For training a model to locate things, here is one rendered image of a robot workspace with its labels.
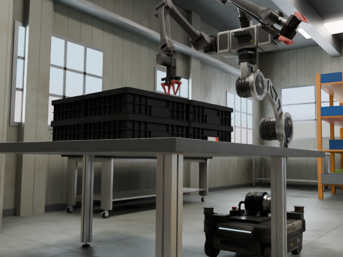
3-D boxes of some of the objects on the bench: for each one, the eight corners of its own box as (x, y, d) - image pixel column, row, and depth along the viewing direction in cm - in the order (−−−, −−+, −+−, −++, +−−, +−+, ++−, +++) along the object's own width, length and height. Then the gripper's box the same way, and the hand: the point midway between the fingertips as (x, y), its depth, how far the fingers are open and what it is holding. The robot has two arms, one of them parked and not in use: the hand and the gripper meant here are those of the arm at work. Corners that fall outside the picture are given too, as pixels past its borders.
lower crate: (193, 149, 226) (193, 129, 227) (234, 149, 206) (234, 127, 207) (146, 147, 196) (146, 125, 197) (189, 146, 176) (189, 121, 177)
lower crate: (145, 147, 196) (146, 125, 197) (189, 146, 176) (189, 121, 177) (82, 144, 167) (83, 118, 168) (125, 143, 147) (126, 113, 148)
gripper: (182, 67, 199) (182, 95, 198) (169, 70, 207) (169, 97, 206) (173, 64, 195) (173, 93, 194) (160, 68, 203) (160, 96, 202)
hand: (171, 94), depth 200 cm, fingers open, 6 cm apart
